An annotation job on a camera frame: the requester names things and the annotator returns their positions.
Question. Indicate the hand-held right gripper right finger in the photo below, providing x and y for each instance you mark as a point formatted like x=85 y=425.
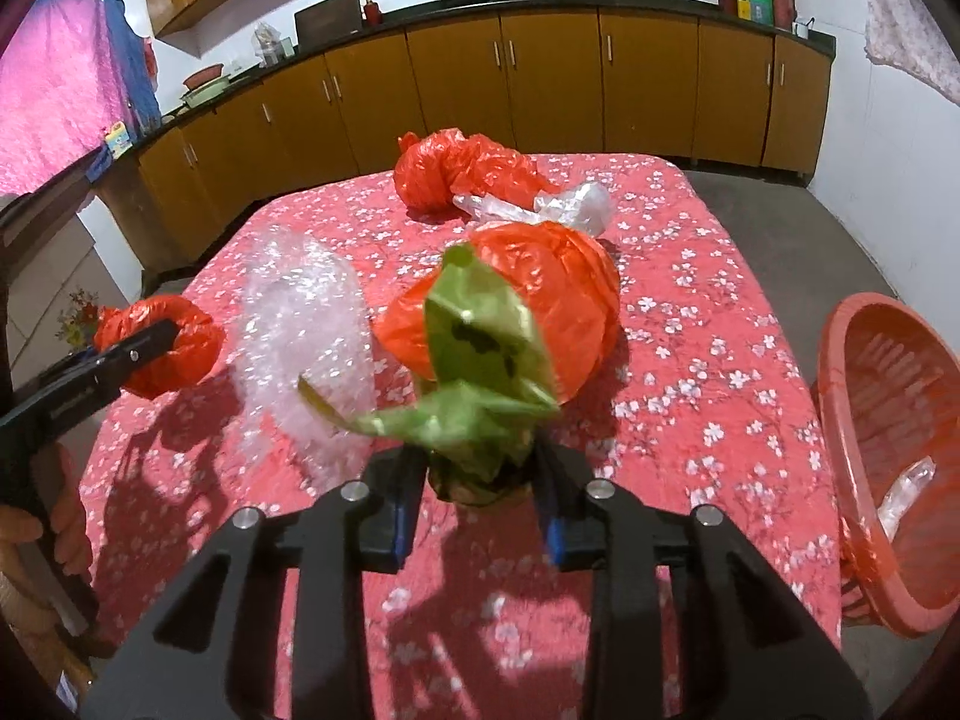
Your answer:
x=553 y=532

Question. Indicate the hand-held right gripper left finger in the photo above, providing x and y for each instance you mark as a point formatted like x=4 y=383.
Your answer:
x=403 y=532

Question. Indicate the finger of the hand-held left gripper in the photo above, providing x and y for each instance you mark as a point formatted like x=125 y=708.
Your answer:
x=139 y=352

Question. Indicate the red plastic bag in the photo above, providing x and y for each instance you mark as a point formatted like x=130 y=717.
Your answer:
x=450 y=165
x=187 y=360

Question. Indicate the olive green plastic bag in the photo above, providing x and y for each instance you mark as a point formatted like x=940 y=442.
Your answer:
x=465 y=382

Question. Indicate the clear bubble wrap sheet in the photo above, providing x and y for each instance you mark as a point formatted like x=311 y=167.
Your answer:
x=300 y=330

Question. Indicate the large orange-red plastic bag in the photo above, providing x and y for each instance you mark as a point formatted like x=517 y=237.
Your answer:
x=570 y=292

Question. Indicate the clear plastic bag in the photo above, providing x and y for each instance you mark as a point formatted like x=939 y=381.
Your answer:
x=555 y=202

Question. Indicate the orange plastic basket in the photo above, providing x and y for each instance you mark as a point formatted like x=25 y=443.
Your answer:
x=900 y=405

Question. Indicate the person's left hand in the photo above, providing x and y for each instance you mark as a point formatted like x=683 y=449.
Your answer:
x=71 y=532

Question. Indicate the white cabinet with flower sticker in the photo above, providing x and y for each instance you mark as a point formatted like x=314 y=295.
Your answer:
x=52 y=277

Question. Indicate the red floral tablecloth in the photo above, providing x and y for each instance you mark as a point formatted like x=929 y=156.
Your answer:
x=697 y=390

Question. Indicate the yellow packet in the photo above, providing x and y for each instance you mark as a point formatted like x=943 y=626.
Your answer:
x=117 y=141

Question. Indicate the green basin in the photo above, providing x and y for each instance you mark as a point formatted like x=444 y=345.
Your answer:
x=204 y=94

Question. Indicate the red basin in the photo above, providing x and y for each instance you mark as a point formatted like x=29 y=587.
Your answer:
x=202 y=75

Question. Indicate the pink and blue hanging cloth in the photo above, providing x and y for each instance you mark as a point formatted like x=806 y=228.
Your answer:
x=67 y=75

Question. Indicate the glass jar with plastic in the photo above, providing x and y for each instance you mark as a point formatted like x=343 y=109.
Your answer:
x=270 y=45

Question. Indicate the dark wooden cutting board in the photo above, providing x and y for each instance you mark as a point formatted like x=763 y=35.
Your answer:
x=328 y=15

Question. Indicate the red bottle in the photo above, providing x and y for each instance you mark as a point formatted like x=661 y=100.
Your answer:
x=372 y=11

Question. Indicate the wooden lower kitchen cabinets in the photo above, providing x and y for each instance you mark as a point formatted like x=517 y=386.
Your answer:
x=555 y=82

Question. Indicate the white mug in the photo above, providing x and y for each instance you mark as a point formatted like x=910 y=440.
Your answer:
x=802 y=28

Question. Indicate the green box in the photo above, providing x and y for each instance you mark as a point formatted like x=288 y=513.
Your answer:
x=760 y=4

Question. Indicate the pale floral hanging cloth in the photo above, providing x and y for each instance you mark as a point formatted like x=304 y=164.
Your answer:
x=911 y=22

